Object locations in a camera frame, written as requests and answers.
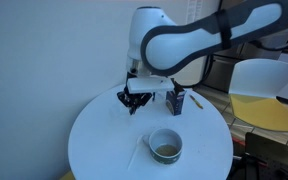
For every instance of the white and green mug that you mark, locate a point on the white and green mug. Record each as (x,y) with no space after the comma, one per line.
(165,146)

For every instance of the white paper on wall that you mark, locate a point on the white paper on wall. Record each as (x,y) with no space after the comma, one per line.
(194,8)

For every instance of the dark cabinet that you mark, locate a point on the dark cabinet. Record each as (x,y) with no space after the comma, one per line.
(222,71)

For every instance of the yellow pen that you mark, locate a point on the yellow pen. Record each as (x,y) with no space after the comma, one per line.
(196,101)

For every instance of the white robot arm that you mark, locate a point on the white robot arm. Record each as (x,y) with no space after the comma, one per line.
(184,40)

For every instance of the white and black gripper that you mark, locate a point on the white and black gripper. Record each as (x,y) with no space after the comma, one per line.
(150,85)

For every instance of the white and yellow chair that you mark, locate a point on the white and yellow chair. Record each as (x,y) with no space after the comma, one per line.
(264,96)

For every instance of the white plastic spoon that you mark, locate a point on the white plastic spoon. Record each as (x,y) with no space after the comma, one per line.
(135,151)

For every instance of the dark chair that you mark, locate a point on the dark chair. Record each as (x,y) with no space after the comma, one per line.
(274,156)

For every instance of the blue open carton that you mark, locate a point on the blue open carton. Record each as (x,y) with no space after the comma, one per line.
(176,101)

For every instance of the yellow object under table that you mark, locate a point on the yellow object under table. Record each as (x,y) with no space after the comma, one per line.
(67,176)

